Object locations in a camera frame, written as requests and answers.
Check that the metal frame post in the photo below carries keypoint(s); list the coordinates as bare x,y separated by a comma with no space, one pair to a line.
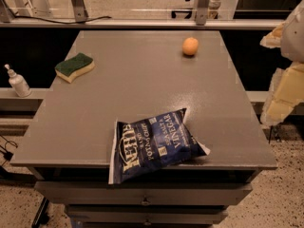
79,9
201,7

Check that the lower grey drawer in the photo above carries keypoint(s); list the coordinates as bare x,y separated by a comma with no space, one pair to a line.
146,215

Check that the grey drawer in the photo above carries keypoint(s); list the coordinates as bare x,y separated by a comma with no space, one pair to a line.
146,215
96,192

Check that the upper grey drawer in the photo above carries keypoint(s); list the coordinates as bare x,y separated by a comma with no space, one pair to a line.
96,192

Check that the right metal frame post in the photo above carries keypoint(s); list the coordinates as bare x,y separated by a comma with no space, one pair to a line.
201,7

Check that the white pump bottle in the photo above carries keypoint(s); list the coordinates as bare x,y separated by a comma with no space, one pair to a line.
18,82

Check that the left metal frame post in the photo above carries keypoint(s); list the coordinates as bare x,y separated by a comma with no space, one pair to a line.
79,9

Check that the green and yellow sponge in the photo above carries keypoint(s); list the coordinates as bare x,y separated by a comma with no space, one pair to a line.
74,67

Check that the orange fruit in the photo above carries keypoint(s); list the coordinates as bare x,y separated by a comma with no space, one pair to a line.
190,46

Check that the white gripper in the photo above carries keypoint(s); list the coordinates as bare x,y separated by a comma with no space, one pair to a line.
294,37

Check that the blue kettle chips bag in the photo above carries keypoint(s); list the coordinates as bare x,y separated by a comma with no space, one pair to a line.
151,144

